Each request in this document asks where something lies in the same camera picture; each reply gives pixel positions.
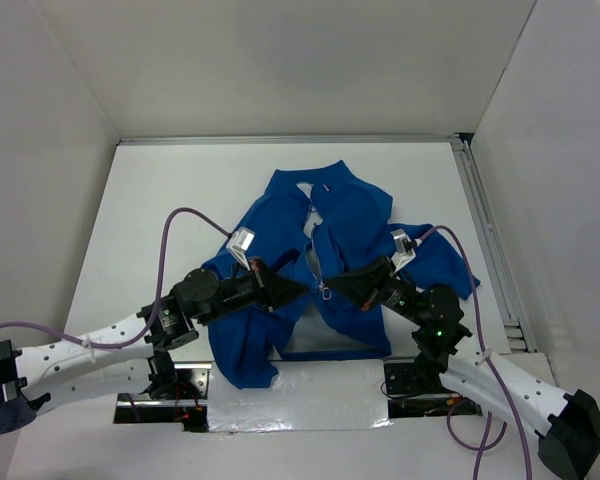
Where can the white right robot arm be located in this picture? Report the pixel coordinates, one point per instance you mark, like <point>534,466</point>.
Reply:
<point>566,425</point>

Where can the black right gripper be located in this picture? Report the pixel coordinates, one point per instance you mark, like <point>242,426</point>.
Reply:
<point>365,284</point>

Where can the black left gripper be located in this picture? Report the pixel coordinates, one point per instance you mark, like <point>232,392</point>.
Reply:
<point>271,289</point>

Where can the blue jacket white lining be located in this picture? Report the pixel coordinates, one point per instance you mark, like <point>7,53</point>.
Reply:
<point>309,225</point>

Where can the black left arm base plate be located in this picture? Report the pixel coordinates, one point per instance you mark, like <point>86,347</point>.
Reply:
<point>186,381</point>

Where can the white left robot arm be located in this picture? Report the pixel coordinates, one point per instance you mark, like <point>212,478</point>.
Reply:
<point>132,356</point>

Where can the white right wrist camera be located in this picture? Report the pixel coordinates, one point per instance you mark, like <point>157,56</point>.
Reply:
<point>405,249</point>

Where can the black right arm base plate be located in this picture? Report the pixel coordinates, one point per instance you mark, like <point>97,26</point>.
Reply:
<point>410,378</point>

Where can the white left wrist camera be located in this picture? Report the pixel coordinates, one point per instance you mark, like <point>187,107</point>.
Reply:
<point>238,245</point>

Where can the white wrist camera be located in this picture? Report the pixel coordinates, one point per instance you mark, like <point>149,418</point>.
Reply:
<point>238,245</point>
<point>405,249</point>

